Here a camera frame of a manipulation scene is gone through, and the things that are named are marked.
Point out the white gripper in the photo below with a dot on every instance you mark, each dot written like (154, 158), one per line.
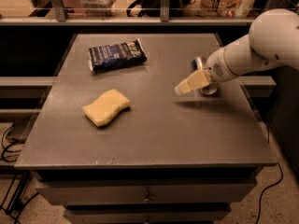
(217, 66)

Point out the red bull can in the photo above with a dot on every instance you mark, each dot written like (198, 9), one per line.
(209, 85)

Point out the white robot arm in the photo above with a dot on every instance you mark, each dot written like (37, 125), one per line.
(272, 41)

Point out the printed shopping bag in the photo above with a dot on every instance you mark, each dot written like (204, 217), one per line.
(225, 8)

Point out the dark blue snack bag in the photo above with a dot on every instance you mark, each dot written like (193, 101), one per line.
(116, 56)

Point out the black backpack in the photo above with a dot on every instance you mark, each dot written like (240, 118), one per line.
(154, 8)

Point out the yellow sponge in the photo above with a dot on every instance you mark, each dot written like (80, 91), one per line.
(106, 107)

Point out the grey drawer cabinet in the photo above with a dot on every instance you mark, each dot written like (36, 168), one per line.
(161, 138)

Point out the upper grey drawer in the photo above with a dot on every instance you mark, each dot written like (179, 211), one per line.
(77, 193)

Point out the grey drawer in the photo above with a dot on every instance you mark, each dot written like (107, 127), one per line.
(77, 193)
(148, 214)

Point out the grey metal railing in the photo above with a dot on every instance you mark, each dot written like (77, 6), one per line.
(71, 12)

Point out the lower grey drawer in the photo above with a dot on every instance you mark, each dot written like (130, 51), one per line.
(148, 214)

